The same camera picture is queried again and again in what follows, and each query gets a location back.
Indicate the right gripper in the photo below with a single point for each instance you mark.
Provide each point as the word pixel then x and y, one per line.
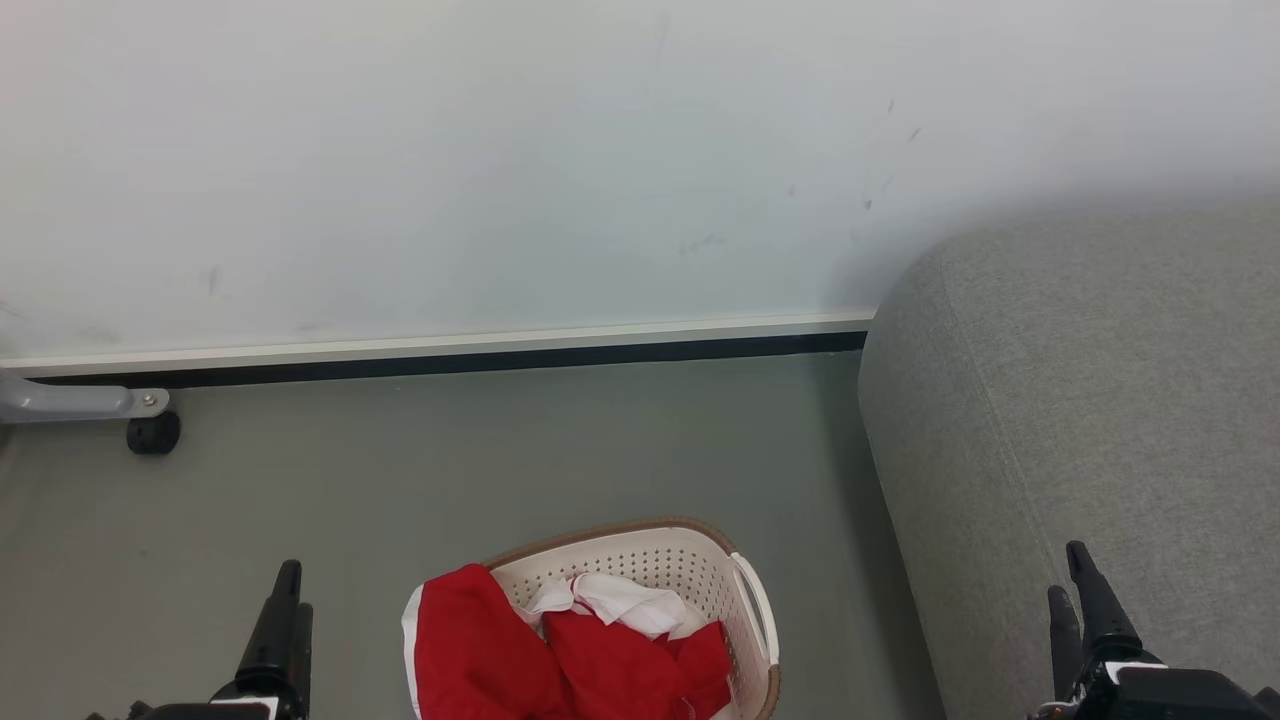
pixel 1170 692

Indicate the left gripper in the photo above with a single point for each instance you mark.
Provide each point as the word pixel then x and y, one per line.
pixel 250 706

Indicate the grey fabric sofa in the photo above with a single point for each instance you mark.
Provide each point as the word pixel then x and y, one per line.
pixel 1080 400

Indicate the red cloth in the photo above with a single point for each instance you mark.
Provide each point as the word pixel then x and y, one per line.
pixel 600 670

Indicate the white cloth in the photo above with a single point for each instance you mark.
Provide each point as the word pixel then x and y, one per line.
pixel 625 600

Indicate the black caster wheel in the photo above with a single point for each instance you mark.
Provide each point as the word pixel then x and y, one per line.
pixel 153 434

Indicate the grey metal stand leg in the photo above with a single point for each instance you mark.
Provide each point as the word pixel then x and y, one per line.
pixel 70 400

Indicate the white and black baseboard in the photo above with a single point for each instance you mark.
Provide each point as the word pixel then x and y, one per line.
pixel 450 352

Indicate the white perforated laundry basket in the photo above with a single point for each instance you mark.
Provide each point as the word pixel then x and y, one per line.
pixel 690 570

